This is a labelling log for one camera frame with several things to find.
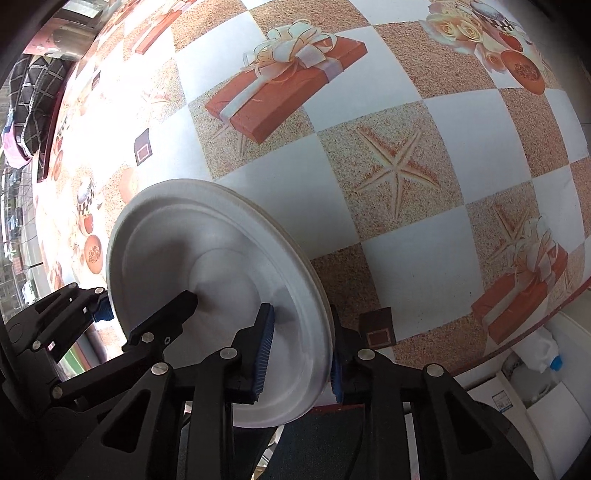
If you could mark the black checkered cloth bag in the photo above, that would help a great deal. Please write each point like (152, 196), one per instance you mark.
(33, 85)

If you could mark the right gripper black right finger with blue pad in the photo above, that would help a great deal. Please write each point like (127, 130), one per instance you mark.
(421, 423)

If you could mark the checkered patterned tablecloth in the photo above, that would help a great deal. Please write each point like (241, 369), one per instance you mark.
(407, 180)

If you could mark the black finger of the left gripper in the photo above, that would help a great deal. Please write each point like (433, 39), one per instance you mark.
(30, 396)
(43, 332)

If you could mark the person legs dark trousers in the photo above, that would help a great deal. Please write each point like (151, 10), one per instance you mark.
(326, 443)

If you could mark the large white paper plate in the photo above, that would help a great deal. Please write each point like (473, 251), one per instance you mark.
(287, 257)

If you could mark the white plastic jug blue cap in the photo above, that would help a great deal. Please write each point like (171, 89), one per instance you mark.
(539, 351)

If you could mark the metal cup peeling pink paint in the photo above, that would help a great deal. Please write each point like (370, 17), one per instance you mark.
(69, 33)

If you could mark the white paper bowl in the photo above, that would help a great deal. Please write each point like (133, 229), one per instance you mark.
(191, 235)

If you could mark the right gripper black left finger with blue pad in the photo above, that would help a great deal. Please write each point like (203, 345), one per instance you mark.
(180, 419)

